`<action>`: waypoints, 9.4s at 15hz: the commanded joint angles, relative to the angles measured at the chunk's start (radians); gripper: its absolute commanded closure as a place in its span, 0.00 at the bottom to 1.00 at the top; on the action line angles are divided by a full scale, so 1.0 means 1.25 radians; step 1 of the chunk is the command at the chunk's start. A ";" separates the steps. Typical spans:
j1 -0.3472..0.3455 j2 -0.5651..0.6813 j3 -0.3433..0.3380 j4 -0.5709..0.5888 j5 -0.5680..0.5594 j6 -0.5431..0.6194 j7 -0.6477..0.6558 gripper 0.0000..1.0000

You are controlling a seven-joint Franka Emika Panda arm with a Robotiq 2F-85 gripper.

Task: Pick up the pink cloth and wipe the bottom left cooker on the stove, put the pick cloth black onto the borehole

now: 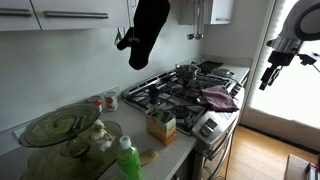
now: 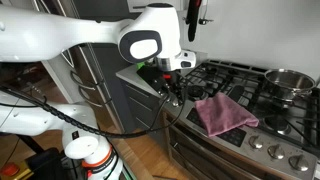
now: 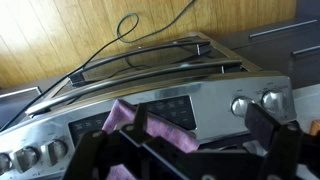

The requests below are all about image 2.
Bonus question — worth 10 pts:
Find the metal wall hook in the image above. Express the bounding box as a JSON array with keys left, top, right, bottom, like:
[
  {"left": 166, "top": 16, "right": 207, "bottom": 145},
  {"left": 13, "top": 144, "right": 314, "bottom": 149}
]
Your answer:
[{"left": 198, "top": 18, "right": 214, "bottom": 26}]

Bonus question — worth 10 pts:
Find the steel cooking pot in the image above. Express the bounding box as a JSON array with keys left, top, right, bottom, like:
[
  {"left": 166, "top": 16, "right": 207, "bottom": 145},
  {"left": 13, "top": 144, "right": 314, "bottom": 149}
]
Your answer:
[{"left": 264, "top": 68, "right": 317, "bottom": 101}]

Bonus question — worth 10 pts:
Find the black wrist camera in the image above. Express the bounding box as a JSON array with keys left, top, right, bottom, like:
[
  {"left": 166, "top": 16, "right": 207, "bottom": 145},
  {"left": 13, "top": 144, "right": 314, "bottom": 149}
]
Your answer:
[{"left": 137, "top": 65, "right": 164, "bottom": 84}]

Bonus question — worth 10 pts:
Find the black tripod leg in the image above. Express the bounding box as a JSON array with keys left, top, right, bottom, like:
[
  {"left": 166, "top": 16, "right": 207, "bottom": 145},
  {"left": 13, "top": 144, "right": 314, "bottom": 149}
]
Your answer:
[{"left": 18, "top": 134, "right": 44, "bottom": 154}]

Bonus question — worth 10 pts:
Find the black robot base box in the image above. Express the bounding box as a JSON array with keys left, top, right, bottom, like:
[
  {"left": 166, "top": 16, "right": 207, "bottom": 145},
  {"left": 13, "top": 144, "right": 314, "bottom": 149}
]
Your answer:
[{"left": 24, "top": 148, "right": 81, "bottom": 180}]

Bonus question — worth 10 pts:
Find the black oven mitt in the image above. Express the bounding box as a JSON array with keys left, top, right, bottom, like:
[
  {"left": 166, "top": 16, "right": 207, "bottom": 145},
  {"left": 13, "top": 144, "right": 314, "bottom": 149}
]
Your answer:
[{"left": 185, "top": 0, "right": 203, "bottom": 43}]

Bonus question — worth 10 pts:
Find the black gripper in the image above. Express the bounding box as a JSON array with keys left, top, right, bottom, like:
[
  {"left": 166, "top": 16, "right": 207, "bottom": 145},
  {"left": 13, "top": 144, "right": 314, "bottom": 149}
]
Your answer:
[{"left": 151, "top": 70, "right": 185, "bottom": 102}]

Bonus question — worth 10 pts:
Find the red emergency stop button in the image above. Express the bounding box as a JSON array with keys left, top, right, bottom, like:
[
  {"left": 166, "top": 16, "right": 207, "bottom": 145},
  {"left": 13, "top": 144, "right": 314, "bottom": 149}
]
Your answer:
[{"left": 0, "top": 162, "right": 21, "bottom": 178}]

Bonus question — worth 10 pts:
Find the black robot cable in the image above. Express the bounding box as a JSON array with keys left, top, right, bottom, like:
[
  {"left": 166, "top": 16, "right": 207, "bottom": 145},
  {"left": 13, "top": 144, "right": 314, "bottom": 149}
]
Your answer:
[{"left": 0, "top": 71, "right": 189, "bottom": 139}]

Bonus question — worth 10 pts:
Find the dark grey lower cabinet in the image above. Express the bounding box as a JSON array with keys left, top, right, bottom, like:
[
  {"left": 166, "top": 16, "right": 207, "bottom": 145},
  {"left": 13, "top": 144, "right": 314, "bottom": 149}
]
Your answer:
[{"left": 119, "top": 78, "right": 168, "bottom": 144}]

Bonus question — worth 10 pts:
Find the pink cloth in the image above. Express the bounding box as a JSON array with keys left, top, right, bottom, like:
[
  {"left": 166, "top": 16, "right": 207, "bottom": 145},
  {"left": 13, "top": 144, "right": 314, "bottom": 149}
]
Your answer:
[{"left": 194, "top": 92, "right": 260, "bottom": 138}]

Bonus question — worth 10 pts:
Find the white upper cabinet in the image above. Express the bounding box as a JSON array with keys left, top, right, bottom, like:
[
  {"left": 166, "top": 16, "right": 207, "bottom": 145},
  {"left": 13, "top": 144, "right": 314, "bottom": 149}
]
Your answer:
[{"left": 126, "top": 0, "right": 186, "bottom": 14}]

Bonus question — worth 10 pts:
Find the steel oven door handle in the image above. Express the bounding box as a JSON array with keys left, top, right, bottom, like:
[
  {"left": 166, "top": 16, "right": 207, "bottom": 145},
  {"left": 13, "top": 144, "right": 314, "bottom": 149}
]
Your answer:
[{"left": 168, "top": 123, "right": 258, "bottom": 180}]

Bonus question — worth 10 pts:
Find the stainless steel refrigerator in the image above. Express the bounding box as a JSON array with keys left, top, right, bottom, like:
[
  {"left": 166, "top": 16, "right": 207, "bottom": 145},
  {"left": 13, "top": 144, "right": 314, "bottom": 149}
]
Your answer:
[{"left": 41, "top": 43, "right": 125, "bottom": 134}]

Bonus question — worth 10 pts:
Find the stainless steel gas stove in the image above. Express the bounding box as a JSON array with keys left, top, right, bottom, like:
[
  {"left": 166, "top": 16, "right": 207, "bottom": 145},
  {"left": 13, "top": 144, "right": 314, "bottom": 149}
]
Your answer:
[{"left": 159, "top": 59, "right": 320, "bottom": 180}]

